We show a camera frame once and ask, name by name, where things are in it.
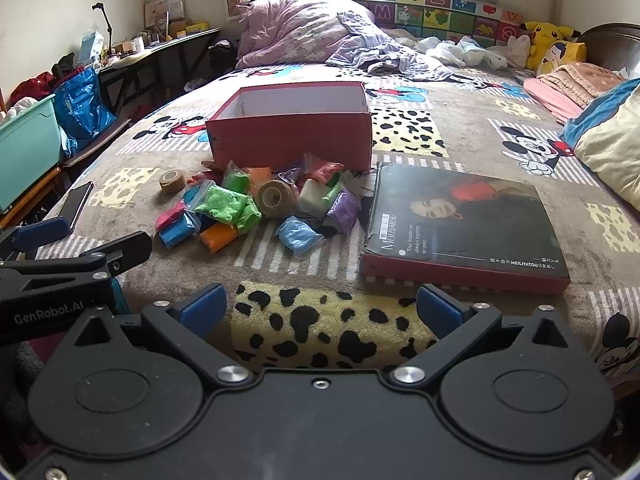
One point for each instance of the red cloth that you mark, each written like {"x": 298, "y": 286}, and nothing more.
{"x": 32, "y": 87}

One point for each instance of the black desk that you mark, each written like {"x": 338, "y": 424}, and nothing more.
{"x": 150, "y": 65}

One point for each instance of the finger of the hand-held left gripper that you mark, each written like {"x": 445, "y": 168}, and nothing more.
{"x": 125, "y": 250}
{"x": 42, "y": 232}

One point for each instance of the lavender patterned cloth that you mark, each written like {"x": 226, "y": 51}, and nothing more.
{"x": 385, "y": 55}

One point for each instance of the cream and blue pillow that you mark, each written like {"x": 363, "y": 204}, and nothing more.
{"x": 610, "y": 140}

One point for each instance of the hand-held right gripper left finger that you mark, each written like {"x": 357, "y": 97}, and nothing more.
{"x": 202, "y": 307}

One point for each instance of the alphabet foam mat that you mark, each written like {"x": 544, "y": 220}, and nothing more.
{"x": 450, "y": 12}

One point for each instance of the pile of coloured clay packets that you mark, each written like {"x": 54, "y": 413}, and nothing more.
{"x": 225, "y": 205}

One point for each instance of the cartoon printed blanket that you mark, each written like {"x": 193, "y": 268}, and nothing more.
{"x": 440, "y": 125}

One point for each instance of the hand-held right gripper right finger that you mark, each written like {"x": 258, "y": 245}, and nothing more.
{"x": 440, "y": 310}

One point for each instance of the blue plastic bag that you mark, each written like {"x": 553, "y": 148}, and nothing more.
{"x": 82, "y": 105}

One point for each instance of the white plush toy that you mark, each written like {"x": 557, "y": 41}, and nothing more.
{"x": 515, "y": 51}

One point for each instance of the light blue tissue pack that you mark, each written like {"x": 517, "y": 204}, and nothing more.
{"x": 91, "y": 47}

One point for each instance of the yellow box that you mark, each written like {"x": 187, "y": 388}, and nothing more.
{"x": 192, "y": 27}

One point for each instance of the purple quilt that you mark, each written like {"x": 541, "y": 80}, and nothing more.
{"x": 290, "y": 30}

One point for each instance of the teal storage bin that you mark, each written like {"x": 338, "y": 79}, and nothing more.
{"x": 27, "y": 145}

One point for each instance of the portrait print box lid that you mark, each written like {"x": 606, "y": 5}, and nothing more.
{"x": 460, "y": 230}

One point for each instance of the pink folded blanket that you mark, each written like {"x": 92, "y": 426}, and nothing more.
{"x": 575, "y": 85}

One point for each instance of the dark wooden headboard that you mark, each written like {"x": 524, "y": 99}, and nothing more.
{"x": 615, "y": 47}

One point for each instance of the brown tape roll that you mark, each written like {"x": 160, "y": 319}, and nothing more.
{"x": 171, "y": 180}
{"x": 270, "y": 199}

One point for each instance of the white cup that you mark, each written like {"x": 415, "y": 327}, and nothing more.
{"x": 138, "y": 44}

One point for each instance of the black smartphone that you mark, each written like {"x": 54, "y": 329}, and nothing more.
{"x": 76, "y": 207}

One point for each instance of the yellow plush toy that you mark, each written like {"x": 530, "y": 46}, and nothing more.
{"x": 550, "y": 45}

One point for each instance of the pink cardboard shoe box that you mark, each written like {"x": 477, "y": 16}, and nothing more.
{"x": 295, "y": 135}

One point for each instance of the white crumpled clothes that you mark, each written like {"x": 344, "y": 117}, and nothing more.
{"x": 460, "y": 50}

